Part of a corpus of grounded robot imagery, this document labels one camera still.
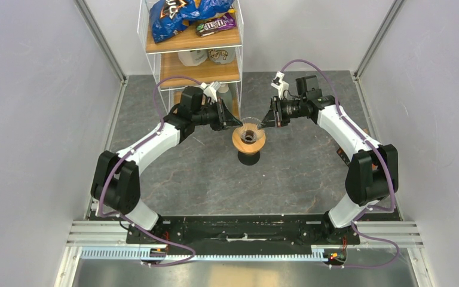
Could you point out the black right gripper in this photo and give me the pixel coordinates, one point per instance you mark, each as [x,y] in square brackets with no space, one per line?
[275,116]

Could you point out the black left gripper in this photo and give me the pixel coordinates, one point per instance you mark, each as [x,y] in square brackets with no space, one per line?
[225,119]

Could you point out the clear glass dripper cone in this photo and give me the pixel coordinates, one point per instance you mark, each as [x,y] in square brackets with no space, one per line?
[251,130]

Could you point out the wooden ring dripper holder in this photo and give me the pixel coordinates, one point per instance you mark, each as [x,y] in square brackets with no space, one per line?
[247,148]

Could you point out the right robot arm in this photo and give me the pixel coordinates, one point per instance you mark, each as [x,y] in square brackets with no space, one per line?
[372,167]

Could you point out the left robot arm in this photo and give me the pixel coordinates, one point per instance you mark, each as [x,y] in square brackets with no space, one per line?
[116,182]

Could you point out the orange coffee filter box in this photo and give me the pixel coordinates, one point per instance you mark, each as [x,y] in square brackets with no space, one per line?
[343,156]

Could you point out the green spray bottle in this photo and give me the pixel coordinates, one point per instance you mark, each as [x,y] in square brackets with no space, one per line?
[225,94]

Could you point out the white cartoon mug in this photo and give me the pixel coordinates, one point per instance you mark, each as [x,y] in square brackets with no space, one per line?
[221,56]

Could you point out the purple candy bag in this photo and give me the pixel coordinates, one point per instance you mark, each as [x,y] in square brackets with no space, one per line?
[216,25]

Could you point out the blue chips bag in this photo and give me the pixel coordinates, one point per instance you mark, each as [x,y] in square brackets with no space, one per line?
[169,18]

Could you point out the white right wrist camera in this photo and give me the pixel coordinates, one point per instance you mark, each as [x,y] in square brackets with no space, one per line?
[280,85]

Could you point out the white wire wooden shelf rack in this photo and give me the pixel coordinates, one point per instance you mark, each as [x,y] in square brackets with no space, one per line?
[173,76]

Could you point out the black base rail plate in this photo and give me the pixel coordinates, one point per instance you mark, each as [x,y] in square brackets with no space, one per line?
[250,234]

